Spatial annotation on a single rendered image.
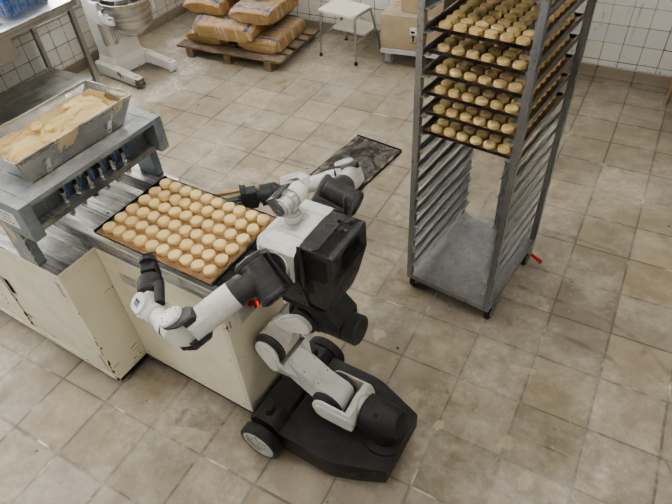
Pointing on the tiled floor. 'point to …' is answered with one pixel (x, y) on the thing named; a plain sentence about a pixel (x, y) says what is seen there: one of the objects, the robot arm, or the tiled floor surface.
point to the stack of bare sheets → (375, 161)
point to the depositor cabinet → (74, 294)
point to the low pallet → (248, 51)
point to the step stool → (349, 21)
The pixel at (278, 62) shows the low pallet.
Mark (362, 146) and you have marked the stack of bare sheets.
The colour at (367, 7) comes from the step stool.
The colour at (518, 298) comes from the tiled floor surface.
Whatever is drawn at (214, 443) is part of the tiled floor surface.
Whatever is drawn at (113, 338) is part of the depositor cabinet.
